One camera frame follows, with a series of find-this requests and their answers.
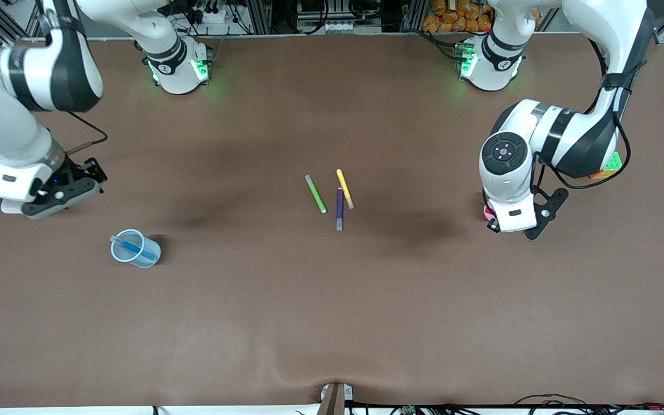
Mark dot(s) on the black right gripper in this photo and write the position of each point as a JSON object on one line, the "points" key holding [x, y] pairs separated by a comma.
{"points": [[74, 171]]}

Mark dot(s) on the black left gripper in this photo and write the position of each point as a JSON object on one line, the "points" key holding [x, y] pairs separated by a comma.
{"points": [[490, 225]]}

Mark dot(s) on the blue marker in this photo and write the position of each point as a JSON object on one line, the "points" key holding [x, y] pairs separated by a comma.
{"points": [[133, 248]]}

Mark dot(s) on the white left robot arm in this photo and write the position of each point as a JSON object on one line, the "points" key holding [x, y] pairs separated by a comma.
{"points": [[508, 173]]}

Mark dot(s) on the pink plastic cup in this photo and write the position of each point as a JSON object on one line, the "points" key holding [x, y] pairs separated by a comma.
{"points": [[488, 213]]}

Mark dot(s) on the multicolour puzzle cube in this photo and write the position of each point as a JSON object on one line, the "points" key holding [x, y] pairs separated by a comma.
{"points": [[613, 163]]}

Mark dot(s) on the light blue plastic cup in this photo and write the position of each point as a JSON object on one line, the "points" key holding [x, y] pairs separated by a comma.
{"points": [[146, 260]]}

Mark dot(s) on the yellow marker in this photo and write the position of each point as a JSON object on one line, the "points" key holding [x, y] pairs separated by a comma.
{"points": [[344, 188]]}

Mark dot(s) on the purple marker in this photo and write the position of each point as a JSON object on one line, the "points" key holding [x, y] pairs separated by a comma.
{"points": [[339, 208]]}

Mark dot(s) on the orange snack bags pile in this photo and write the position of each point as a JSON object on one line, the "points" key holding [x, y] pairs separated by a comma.
{"points": [[447, 20]]}

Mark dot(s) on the green marker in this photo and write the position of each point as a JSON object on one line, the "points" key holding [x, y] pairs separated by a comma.
{"points": [[315, 193]]}

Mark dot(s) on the brown table mat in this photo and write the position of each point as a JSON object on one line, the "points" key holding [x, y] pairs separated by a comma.
{"points": [[332, 317]]}

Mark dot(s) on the small green circuit board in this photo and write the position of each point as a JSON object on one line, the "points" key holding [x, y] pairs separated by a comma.
{"points": [[407, 410]]}

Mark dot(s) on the white power strip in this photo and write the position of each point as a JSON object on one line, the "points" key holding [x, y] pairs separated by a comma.
{"points": [[219, 16]]}

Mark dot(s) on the white connector block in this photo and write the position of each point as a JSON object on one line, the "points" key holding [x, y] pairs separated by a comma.
{"points": [[339, 26]]}

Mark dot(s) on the aluminium frame post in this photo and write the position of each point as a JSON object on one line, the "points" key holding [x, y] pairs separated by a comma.
{"points": [[257, 17], [414, 14]]}

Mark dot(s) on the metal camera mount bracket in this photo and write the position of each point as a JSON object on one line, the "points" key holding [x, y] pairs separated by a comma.
{"points": [[335, 397]]}

